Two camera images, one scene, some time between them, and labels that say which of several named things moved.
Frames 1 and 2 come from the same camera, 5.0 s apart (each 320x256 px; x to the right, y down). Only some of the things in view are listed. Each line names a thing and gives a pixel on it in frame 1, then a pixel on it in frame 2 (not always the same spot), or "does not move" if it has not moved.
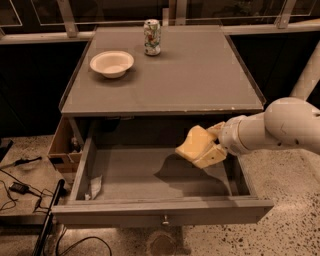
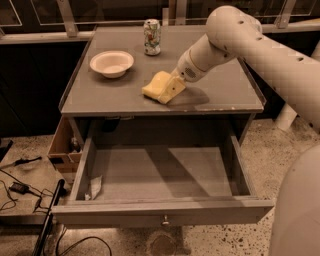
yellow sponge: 197,139 → 156,84
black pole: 60,195 does not move
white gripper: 229,136 → 184,70
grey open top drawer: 134,175 does not move
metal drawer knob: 165,222 does not move
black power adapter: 19,188 does not move
